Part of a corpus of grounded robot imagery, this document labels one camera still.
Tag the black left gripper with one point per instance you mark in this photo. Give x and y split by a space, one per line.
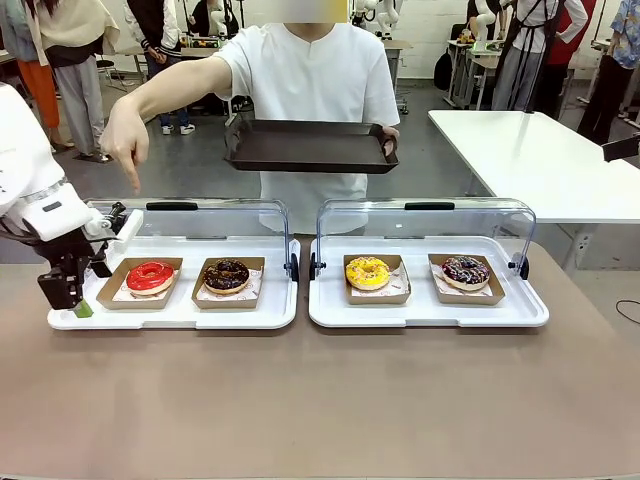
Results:
75 252

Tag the cardboard box of red donut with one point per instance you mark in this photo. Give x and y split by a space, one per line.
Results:
107 295

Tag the paper liner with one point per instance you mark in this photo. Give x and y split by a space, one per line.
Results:
121 292
400 285
254 287
440 283

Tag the red glazed donut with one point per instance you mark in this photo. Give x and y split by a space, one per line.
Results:
137 280

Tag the dark brown serving tray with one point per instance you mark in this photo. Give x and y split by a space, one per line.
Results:
310 147

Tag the person's right forearm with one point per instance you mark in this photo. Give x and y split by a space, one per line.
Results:
165 90

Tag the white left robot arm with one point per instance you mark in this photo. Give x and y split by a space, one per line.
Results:
25 160

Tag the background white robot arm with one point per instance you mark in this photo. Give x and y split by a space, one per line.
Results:
482 25

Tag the chocolate sprinkled donut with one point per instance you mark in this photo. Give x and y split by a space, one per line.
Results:
225 282
465 277

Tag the cardboard box of chocolate donut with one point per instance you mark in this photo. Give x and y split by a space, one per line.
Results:
225 302

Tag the paper liner under chocolate donut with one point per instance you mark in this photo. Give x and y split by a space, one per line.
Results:
254 287

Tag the cardboard box of purple donut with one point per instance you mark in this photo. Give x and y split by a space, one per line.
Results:
470 299

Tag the paper liner under purple donut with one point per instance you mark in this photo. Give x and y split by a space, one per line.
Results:
440 283

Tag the paper liner under yellow donut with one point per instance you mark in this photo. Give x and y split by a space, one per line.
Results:
400 285

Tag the yellow sprinkled donut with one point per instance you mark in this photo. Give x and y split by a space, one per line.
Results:
357 277

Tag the cardboard box of yellow donut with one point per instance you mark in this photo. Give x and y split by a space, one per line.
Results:
375 299

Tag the person in white shirt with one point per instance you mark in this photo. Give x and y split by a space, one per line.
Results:
310 75

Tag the person's right hand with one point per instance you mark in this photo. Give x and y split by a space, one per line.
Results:
125 135

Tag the person's left hand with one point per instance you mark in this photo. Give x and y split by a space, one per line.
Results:
391 137

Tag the white display tray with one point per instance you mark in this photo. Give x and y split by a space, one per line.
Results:
150 317
425 315

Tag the large white table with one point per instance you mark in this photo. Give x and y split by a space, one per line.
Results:
530 160

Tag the black clamp pole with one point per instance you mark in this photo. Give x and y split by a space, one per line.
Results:
528 107

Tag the bystander in blue floral shirt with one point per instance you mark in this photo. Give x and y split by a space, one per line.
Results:
627 35

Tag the bystander in red top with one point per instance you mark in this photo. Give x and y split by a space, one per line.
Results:
570 45

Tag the bystander in black apron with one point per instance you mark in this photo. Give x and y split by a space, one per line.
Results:
520 75

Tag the clear display lid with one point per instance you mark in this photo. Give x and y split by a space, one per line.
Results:
450 220
225 220

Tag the background grey work table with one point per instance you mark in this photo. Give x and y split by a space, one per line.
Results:
470 55

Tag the bystander in cream shawl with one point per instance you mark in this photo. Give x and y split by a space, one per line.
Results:
80 95

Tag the bystander in orange skirt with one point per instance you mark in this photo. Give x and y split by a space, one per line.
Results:
37 90

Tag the black backpack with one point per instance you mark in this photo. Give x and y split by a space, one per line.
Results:
442 70

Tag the bystander in dark jeans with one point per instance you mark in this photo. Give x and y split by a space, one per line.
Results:
160 30

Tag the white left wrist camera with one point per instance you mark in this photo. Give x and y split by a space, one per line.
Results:
129 225

